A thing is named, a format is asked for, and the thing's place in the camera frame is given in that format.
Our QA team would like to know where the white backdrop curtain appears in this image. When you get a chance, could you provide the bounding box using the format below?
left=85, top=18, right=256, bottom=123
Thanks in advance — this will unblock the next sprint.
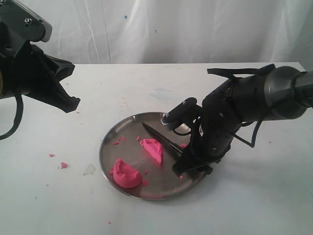
left=24, top=0, right=313, bottom=68

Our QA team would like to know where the large pink dough crumb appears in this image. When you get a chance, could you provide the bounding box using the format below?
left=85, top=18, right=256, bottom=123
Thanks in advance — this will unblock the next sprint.
left=60, top=162, right=68, bottom=169

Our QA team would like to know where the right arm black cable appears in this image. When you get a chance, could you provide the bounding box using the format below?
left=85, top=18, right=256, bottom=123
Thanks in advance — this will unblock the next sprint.
left=233, top=97, right=294, bottom=149

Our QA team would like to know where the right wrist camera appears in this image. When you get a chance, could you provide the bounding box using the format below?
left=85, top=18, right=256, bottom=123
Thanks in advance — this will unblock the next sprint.
left=161, top=97, right=199, bottom=131

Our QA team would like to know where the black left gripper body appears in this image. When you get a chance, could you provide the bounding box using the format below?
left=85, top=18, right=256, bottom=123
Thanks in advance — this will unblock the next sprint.
left=0, top=42, right=49, bottom=100

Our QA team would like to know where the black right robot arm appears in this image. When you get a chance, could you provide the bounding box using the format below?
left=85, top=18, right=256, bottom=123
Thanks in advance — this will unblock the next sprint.
left=162, top=64, right=313, bottom=176

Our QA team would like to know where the black knife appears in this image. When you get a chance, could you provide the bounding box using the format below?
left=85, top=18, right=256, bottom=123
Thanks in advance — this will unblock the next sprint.
left=142, top=122, right=174, bottom=146

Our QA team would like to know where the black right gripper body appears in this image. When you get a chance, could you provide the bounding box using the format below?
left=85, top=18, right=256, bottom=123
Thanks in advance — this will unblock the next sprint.
left=188, top=83, right=242, bottom=164

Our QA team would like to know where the round steel plate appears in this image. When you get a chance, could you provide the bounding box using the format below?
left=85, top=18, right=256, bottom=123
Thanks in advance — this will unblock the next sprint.
left=99, top=112, right=205, bottom=201

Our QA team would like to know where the pink clay half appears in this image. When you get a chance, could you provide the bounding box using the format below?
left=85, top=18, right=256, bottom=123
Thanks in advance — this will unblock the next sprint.
left=140, top=139, right=163, bottom=165

